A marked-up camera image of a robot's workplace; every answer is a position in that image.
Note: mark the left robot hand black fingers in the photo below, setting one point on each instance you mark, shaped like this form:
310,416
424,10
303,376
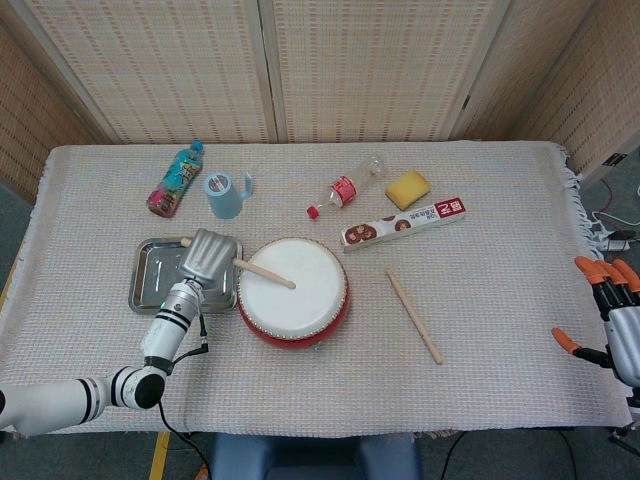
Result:
207,257

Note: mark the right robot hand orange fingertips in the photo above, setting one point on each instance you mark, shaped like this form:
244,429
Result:
625,340

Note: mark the wooden drumstick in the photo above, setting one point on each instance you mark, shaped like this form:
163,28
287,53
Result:
415,317
270,276

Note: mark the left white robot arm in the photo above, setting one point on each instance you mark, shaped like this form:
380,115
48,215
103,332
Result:
165,330

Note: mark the red drum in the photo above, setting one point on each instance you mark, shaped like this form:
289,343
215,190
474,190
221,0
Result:
300,310

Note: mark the rectangular metal tray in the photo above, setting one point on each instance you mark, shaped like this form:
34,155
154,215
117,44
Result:
150,280

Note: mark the light blue plastic mug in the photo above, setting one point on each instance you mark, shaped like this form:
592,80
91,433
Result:
222,197

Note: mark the colourful drink bottle blue cap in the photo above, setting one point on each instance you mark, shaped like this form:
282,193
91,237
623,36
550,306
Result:
175,180

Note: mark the white power strip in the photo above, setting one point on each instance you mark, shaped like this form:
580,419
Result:
619,245

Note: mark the woven beige tablecloth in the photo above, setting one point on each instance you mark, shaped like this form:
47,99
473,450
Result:
500,300

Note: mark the clear bottle red cap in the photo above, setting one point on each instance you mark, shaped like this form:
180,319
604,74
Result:
342,190

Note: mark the black label plate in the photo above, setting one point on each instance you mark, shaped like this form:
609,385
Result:
615,159

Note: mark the bamboo folding screen panel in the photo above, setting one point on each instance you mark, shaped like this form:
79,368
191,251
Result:
510,90
600,100
375,75
30,125
150,75

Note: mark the long cling film box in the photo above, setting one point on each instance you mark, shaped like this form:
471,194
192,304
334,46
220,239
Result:
405,225

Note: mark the yellow floor tape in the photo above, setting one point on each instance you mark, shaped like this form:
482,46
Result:
160,457

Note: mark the yellow sponge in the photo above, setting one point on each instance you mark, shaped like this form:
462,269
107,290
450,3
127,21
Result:
407,189

